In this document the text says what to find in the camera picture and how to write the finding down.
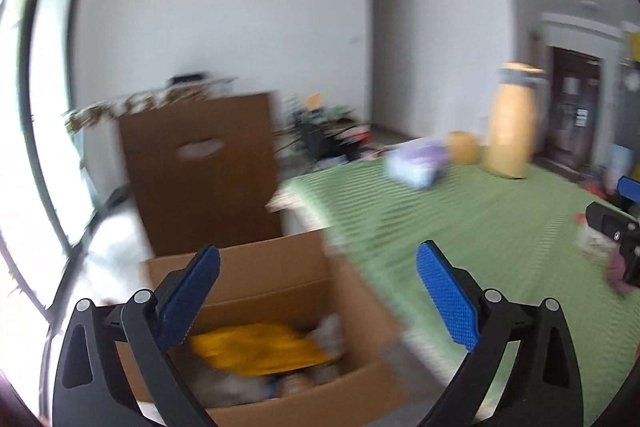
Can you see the crumpled white tissue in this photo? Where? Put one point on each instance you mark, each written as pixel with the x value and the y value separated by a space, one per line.
pixel 325 332

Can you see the yellow plastic wrapper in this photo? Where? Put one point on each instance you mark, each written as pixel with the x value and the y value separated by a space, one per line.
pixel 260 347

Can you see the brown cardboard box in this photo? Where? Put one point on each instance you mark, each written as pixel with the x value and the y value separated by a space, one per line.
pixel 280 267

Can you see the yellow cup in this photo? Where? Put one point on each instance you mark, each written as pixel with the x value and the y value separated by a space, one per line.
pixel 465 149

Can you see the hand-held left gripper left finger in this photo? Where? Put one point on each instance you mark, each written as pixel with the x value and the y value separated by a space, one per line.
pixel 192 287

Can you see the yellow thermos jug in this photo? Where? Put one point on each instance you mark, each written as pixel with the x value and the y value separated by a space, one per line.
pixel 510 132

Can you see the brown slatted chair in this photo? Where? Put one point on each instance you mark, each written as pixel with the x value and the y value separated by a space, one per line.
pixel 200 197

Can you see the white pink wrapper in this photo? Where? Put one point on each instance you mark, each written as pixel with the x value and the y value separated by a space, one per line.
pixel 592 244

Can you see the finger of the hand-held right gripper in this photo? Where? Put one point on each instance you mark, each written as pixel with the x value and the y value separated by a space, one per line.
pixel 630 189
pixel 615 222

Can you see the purple tissue pack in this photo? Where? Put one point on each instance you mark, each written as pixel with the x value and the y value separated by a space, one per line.
pixel 415 167

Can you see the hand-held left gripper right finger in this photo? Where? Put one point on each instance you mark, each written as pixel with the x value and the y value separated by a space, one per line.
pixel 445 292

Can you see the metal drying rack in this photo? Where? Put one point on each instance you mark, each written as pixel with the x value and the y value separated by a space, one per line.
pixel 150 99

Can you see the black device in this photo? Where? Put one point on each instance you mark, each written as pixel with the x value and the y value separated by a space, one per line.
pixel 187 79

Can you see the dark brown entrance door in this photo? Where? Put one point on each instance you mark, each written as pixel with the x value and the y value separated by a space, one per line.
pixel 565 107

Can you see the green checkered tablecloth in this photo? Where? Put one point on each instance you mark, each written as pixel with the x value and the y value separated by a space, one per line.
pixel 450 207

